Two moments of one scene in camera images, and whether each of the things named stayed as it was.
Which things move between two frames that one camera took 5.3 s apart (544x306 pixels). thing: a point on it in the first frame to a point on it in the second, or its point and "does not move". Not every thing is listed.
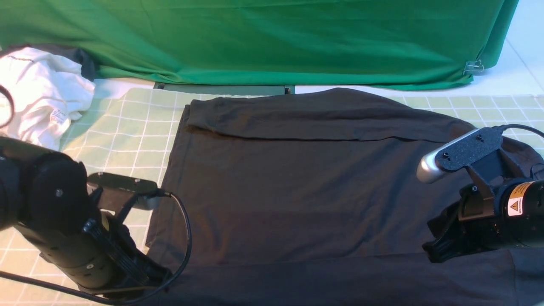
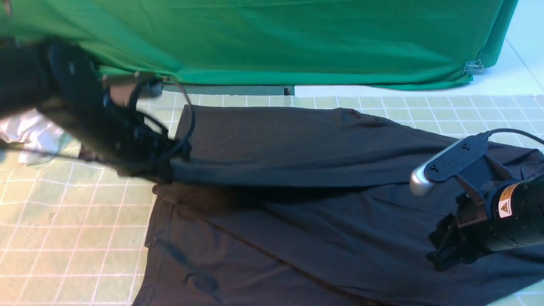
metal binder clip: x=473 y=66 does not move
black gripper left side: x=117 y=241 to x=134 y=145
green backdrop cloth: x=425 y=43 does not move
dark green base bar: x=260 y=89 does not move
